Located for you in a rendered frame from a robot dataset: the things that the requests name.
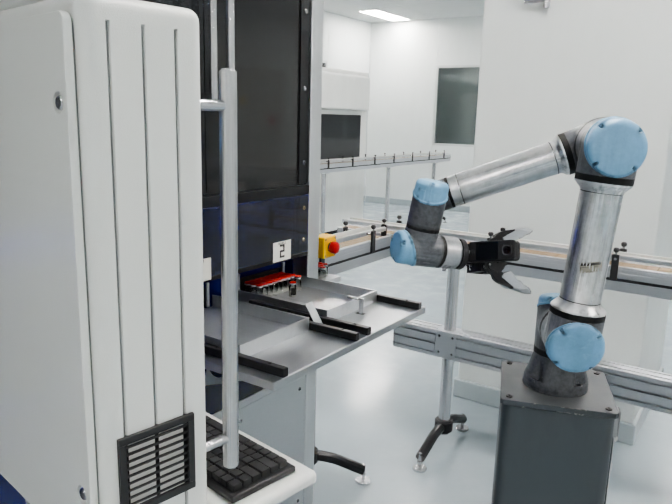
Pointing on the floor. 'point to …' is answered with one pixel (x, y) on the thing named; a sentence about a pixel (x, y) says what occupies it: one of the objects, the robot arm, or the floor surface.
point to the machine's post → (308, 266)
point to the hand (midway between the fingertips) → (534, 261)
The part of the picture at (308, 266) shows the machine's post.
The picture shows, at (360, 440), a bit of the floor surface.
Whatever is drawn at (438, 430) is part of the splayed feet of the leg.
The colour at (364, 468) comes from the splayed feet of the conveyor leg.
